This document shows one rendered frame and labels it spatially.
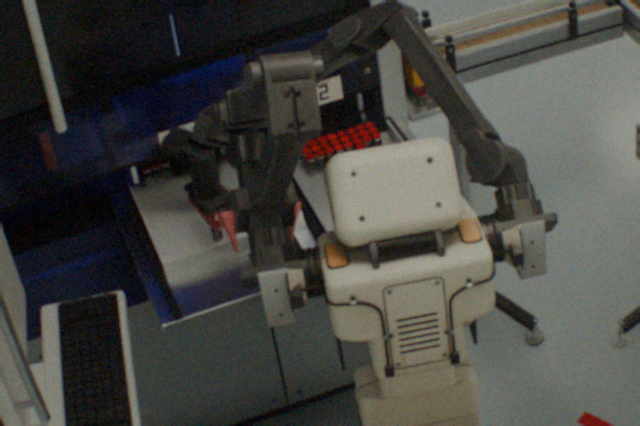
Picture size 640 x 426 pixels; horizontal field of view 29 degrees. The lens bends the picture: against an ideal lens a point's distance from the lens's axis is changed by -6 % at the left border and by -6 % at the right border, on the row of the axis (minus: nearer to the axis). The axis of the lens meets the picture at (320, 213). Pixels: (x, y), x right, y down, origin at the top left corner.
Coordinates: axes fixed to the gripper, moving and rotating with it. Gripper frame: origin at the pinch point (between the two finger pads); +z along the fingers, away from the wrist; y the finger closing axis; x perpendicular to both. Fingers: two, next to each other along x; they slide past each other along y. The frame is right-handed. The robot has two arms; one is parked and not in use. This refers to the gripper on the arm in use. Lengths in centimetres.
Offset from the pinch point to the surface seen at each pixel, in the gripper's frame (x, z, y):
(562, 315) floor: -100, 92, -5
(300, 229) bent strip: -14.6, 3.4, -10.0
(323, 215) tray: -21.0, 3.7, -9.4
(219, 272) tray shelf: 5.3, 4.1, -9.1
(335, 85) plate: -40.2, -10.4, 10.5
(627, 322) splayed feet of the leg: -106, 83, -27
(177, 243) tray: 7.3, 4.4, 4.8
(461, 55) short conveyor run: -78, -1, 12
